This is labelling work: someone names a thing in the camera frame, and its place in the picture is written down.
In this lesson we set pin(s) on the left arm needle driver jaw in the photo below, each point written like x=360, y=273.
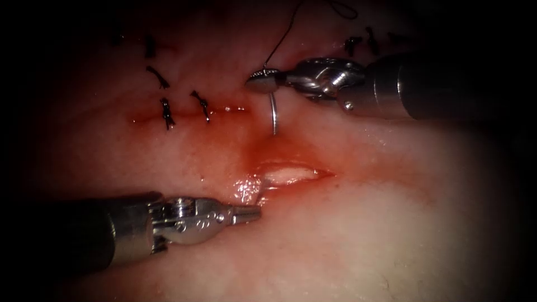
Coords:
x=247, y=214

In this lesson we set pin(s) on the right arm needle driver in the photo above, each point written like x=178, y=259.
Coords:
x=327, y=77

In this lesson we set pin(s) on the right arm needle driver jaw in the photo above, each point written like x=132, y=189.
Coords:
x=266, y=74
x=264, y=85

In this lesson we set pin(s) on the left arm needle driver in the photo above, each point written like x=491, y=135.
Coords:
x=193, y=222

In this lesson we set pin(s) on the curved steel needle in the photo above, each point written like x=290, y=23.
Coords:
x=274, y=113

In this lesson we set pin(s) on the black thread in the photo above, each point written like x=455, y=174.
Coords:
x=285, y=31

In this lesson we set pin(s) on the dark right arm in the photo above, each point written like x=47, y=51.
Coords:
x=419, y=88

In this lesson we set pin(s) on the dark left arm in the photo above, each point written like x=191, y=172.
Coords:
x=130, y=226

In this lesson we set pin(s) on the black stitching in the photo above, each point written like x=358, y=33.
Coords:
x=167, y=113
x=352, y=44

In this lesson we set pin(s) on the tissue pad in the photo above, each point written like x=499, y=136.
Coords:
x=335, y=235

